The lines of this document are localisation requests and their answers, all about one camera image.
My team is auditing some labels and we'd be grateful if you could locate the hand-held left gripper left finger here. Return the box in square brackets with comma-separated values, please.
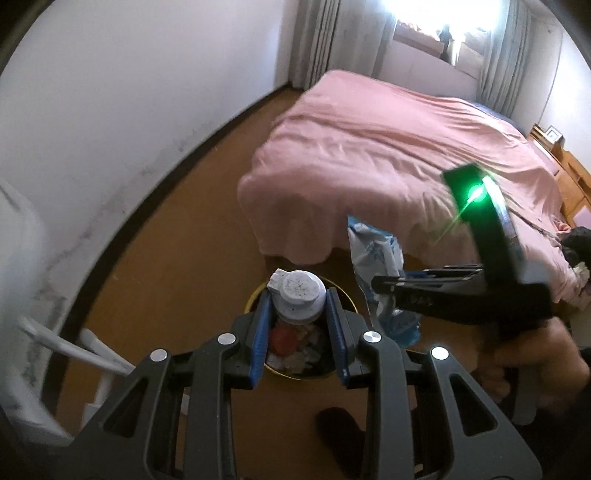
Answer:
[69, 290, 273, 480]

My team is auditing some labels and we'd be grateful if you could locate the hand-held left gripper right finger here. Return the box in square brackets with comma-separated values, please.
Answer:
[325, 287, 543, 480]

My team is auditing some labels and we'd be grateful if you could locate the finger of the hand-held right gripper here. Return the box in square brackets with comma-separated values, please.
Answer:
[424, 264, 485, 278]
[372, 271, 485, 297]

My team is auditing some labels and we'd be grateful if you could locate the blue and white plastic bag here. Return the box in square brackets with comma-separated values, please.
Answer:
[346, 215, 422, 349]

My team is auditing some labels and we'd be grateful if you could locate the black bin with gold rim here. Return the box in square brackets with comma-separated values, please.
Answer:
[245, 276, 358, 382]

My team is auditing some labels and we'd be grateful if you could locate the white plastic bottle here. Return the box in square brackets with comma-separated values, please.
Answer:
[266, 269, 327, 325]

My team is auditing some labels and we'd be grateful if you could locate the person's right hand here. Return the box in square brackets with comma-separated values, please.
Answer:
[480, 318, 583, 411]

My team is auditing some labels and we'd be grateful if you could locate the red round lid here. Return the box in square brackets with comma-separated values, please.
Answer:
[270, 330, 298, 355]

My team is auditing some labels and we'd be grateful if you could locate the dark cloth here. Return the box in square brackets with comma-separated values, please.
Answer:
[561, 228, 591, 278]

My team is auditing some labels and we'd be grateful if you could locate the wooden headboard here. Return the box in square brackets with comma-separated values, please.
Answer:
[529, 124, 591, 229]

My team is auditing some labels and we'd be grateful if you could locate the bed with pink blanket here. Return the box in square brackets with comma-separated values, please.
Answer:
[236, 69, 591, 303]

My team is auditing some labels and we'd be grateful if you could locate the blue pillow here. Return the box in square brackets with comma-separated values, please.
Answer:
[475, 102, 528, 136]

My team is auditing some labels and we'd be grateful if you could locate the grey curtain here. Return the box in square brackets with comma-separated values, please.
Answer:
[290, 0, 399, 90]
[478, 0, 532, 118]

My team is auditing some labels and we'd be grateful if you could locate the dark figurine on windowsill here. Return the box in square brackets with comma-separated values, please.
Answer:
[438, 25, 455, 61]

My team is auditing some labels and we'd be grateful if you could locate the white plastic chair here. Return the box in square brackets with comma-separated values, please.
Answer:
[0, 180, 137, 439]

